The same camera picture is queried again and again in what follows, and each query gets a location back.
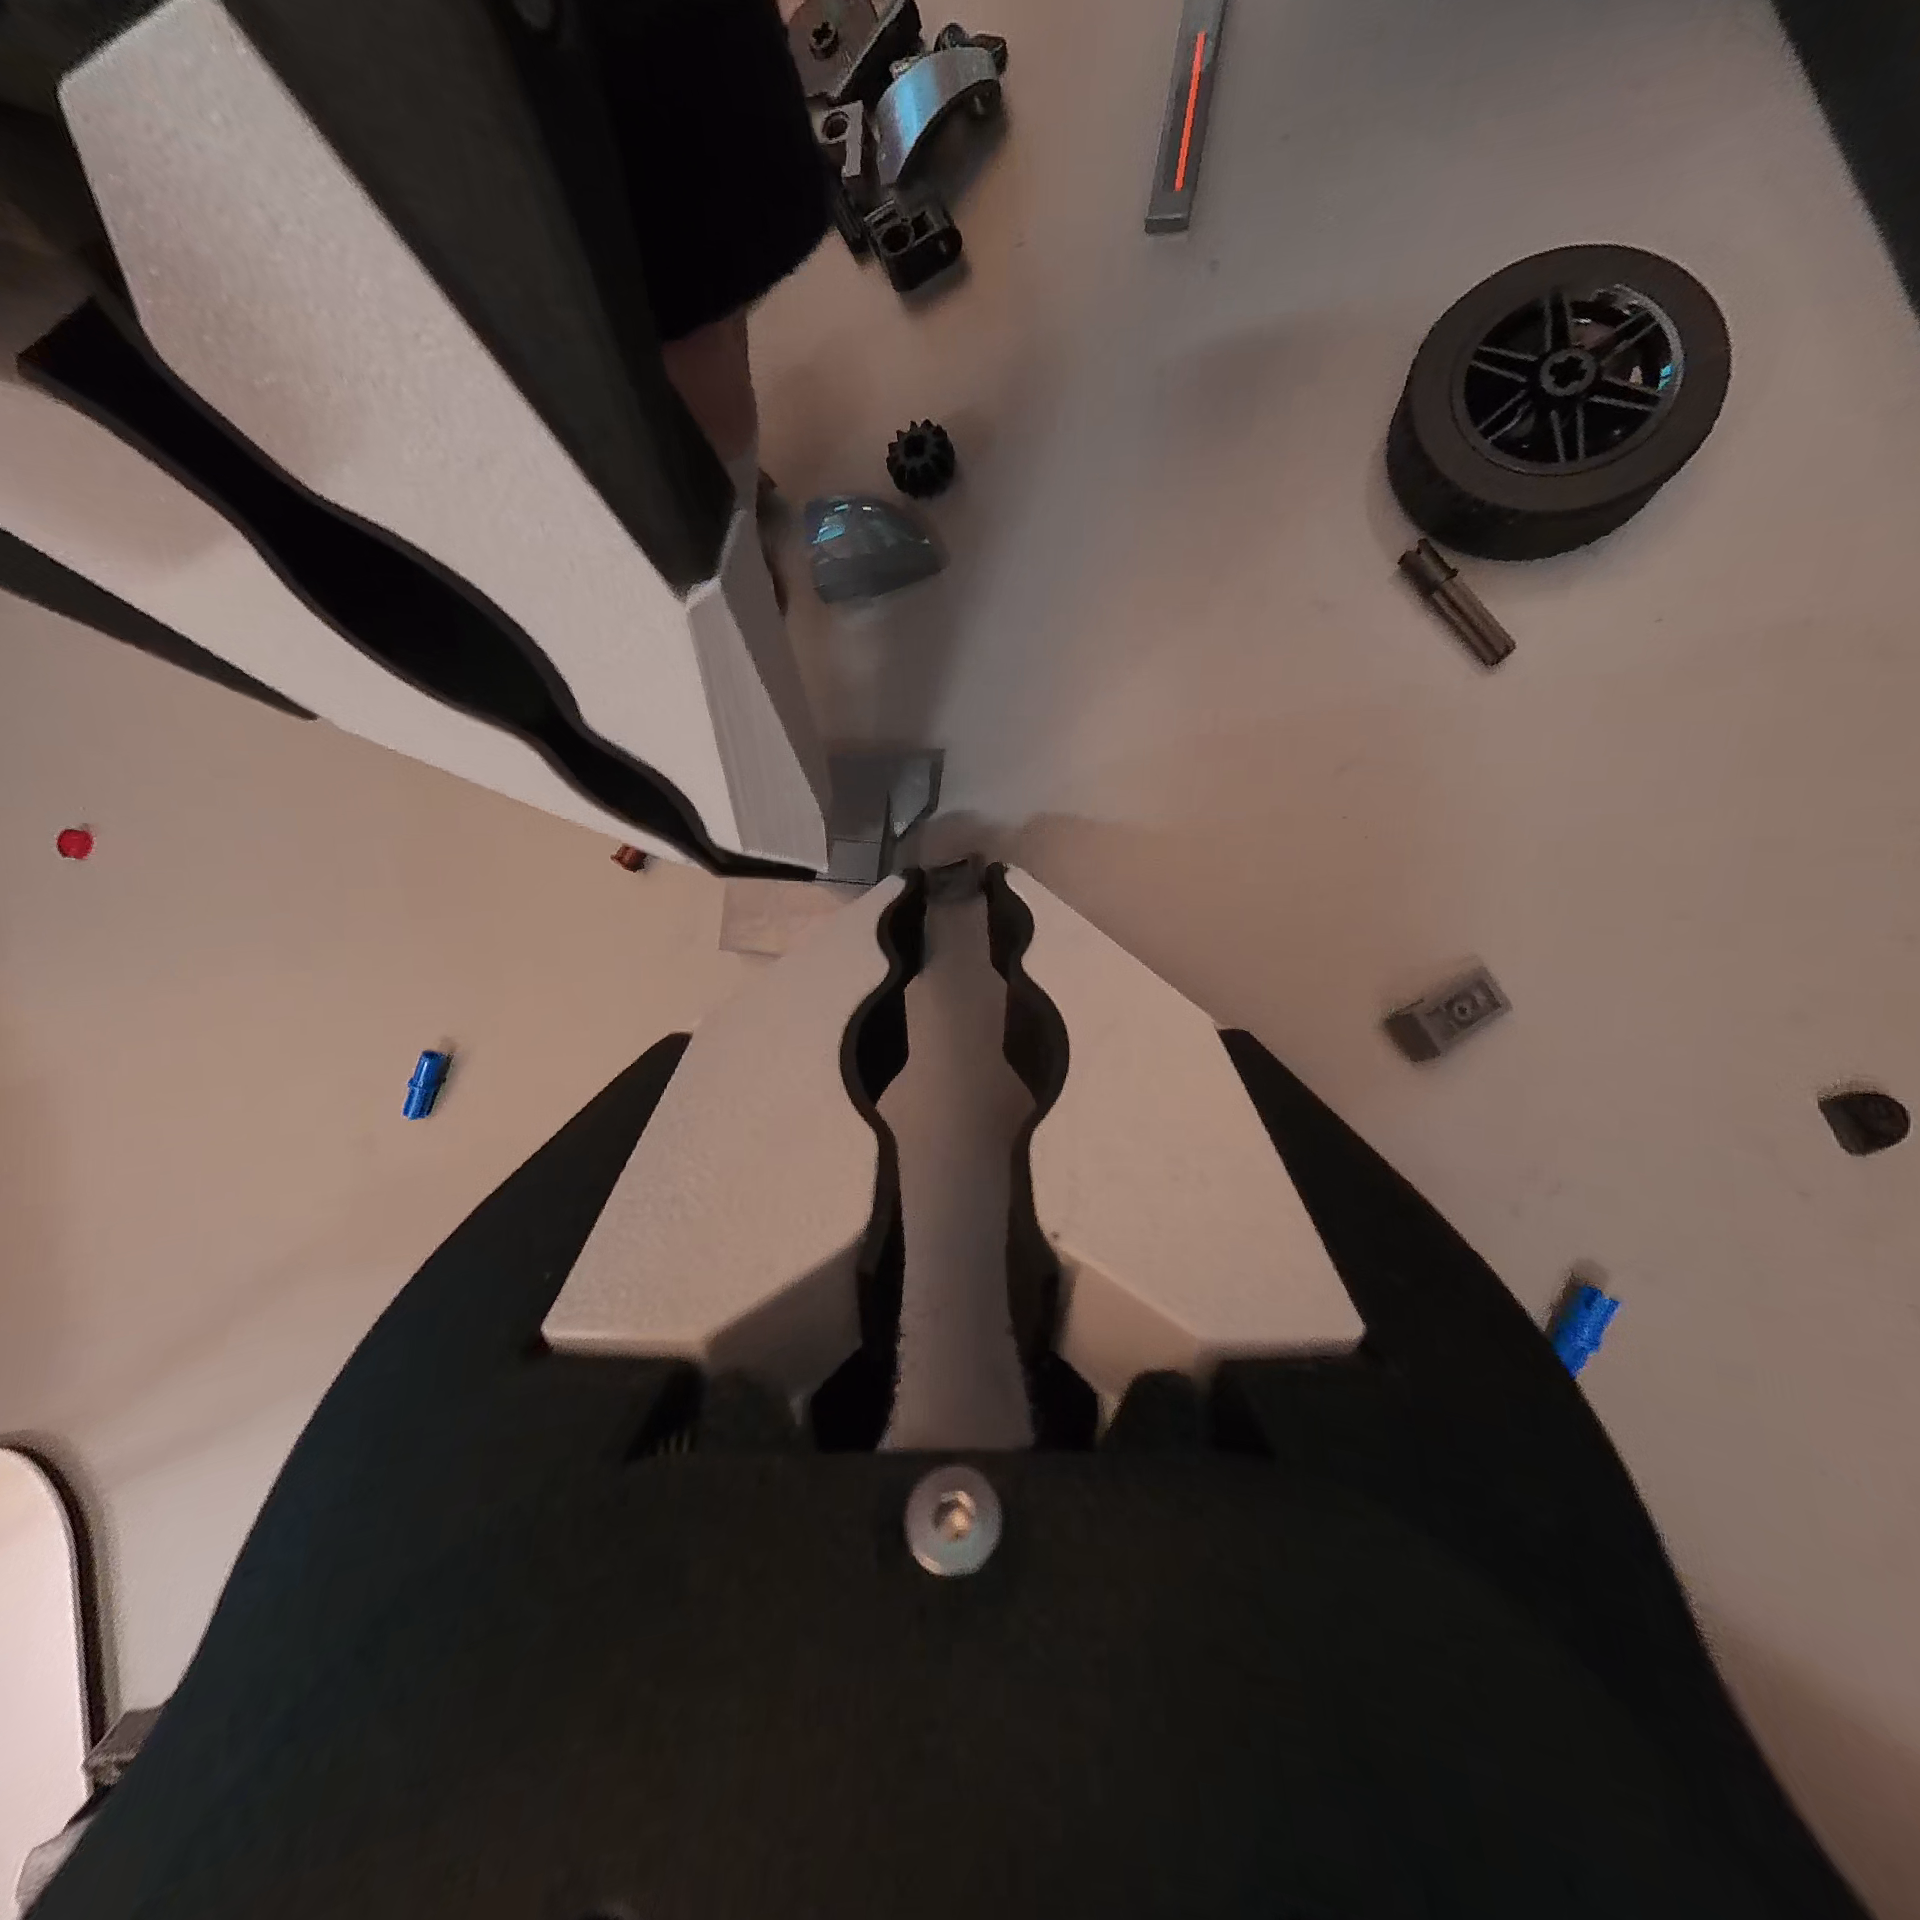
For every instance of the black lego wheel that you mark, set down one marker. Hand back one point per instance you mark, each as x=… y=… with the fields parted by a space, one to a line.
x=1560 y=398

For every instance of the grey tile with orange stripe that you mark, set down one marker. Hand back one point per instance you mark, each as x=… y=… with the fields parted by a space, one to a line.
x=1190 y=113

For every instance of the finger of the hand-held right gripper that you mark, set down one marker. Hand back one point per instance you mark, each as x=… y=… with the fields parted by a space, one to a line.
x=377 y=331
x=227 y=598

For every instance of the grey lego slope brick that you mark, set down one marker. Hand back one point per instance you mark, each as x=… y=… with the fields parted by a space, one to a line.
x=1450 y=1008

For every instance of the black lego gear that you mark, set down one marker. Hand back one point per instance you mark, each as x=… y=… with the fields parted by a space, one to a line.
x=915 y=458

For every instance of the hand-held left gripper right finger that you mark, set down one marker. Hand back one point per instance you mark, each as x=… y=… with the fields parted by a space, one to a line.
x=1201 y=1199

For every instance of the white adjustable stand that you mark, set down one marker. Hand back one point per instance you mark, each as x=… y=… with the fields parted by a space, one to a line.
x=37 y=1622

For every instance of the dark grey technic connector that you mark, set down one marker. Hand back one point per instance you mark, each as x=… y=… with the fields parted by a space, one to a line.
x=849 y=30

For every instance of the black technic connector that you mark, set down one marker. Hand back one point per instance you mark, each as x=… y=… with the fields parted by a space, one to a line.
x=912 y=238

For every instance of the blue lego pin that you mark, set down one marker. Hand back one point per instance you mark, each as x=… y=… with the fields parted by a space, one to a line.
x=428 y=1083
x=1581 y=1320

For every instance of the person's right hand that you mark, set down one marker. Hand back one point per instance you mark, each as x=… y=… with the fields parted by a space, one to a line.
x=714 y=398

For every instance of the grey quarter dome lego piece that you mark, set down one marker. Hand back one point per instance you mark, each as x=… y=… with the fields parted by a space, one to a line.
x=870 y=548

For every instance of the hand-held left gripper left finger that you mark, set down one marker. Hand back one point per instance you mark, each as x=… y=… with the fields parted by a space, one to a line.
x=719 y=1199

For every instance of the small black round lego piece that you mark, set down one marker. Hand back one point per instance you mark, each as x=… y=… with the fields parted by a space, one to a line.
x=1863 y=1119

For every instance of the grey curved arch lego piece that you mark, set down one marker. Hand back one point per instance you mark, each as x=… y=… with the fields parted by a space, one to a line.
x=929 y=106

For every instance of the dark grey lego axle pin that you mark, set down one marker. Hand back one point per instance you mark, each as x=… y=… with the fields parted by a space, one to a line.
x=1455 y=598

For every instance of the grey lego tile assembly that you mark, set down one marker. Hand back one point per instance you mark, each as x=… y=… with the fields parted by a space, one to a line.
x=885 y=811

